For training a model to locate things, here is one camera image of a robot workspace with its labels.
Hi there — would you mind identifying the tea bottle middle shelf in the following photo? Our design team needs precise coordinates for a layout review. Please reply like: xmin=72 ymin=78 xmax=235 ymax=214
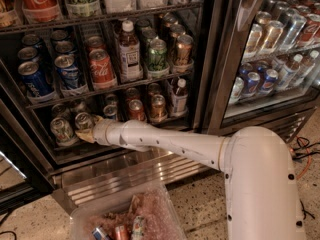
xmin=118 ymin=20 xmax=143 ymax=82

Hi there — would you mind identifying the green can middle shelf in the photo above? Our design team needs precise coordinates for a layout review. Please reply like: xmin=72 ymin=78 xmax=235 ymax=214
xmin=147 ymin=38 xmax=169 ymax=78

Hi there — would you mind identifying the orange can in bin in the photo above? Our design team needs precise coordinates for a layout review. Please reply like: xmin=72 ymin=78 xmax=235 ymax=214
xmin=114 ymin=224 xmax=130 ymax=240

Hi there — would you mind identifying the orange can bottom shelf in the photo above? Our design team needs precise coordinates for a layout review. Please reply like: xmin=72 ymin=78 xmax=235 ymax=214
xmin=150 ymin=94 xmax=167 ymax=122

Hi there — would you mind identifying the pepsi can behind glass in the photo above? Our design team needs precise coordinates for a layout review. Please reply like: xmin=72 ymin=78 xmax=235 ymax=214
xmin=242 ymin=72 xmax=260 ymax=97
xmin=259 ymin=69 xmax=278 ymax=94

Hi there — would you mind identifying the blue pepsi can bottom shelf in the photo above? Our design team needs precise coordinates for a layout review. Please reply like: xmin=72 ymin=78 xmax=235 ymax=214
xmin=103 ymin=105 xmax=118 ymax=120

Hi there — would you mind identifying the tea bottle bottom shelf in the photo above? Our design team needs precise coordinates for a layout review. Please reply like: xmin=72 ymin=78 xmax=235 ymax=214
xmin=169 ymin=78 xmax=188 ymax=116

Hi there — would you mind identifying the blue can in bin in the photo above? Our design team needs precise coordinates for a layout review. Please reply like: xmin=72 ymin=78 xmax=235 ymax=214
xmin=92 ymin=227 xmax=112 ymax=240

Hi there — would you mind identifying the gold can behind glass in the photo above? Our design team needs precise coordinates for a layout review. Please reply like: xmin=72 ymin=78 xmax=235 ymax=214
xmin=259 ymin=20 xmax=284 ymax=54

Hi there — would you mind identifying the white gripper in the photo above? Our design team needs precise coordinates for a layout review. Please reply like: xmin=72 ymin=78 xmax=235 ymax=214
xmin=75 ymin=115 xmax=128 ymax=147

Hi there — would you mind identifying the green white can in bin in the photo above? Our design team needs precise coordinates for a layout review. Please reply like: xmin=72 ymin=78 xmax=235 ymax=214
xmin=131 ymin=216 xmax=146 ymax=240

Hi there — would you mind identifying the orange extension cord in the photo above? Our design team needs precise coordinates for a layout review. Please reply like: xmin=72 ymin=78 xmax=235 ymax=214
xmin=289 ymin=136 xmax=314 ymax=181

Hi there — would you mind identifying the green white 7up can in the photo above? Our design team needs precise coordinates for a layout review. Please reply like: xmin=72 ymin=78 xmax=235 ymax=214
xmin=75 ymin=112 xmax=94 ymax=130

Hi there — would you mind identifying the glass fridge door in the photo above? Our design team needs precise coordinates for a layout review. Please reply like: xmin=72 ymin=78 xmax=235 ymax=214
xmin=202 ymin=0 xmax=319 ymax=141

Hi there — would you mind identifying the tea bottle shelf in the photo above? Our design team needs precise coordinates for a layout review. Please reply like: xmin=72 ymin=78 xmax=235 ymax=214
xmin=169 ymin=78 xmax=188 ymax=116
xmin=118 ymin=20 xmax=143 ymax=82

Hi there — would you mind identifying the front left pepsi can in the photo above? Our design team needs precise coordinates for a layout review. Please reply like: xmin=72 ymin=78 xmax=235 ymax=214
xmin=18 ymin=61 xmax=56 ymax=104

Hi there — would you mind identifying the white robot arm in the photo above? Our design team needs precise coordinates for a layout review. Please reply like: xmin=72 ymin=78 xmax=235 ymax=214
xmin=76 ymin=119 xmax=307 ymax=240

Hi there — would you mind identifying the silver can behind glass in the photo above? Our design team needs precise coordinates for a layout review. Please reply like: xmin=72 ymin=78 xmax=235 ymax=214
xmin=229 ymin=77 xmax=244 ymax=104

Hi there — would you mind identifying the red coke can bottom shelf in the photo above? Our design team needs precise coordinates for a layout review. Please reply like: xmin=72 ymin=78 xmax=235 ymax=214
xmin=129 ymin=99 xmax=146 ymax=121

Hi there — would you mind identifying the red coca-cola can middle shelf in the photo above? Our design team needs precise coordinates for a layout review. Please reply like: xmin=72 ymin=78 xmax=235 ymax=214
xmin=89 ymin=49 xmax=117 ymax=90

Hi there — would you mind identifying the clear plastic bin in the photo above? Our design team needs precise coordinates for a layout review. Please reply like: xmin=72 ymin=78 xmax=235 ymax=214
xmin=70 ymin=181 xmax=187 ymax=240

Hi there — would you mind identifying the bronze can middle shelf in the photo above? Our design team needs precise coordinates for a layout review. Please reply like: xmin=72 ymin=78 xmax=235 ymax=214
xmin=173 ymin=34 xmax=193 ymax=72

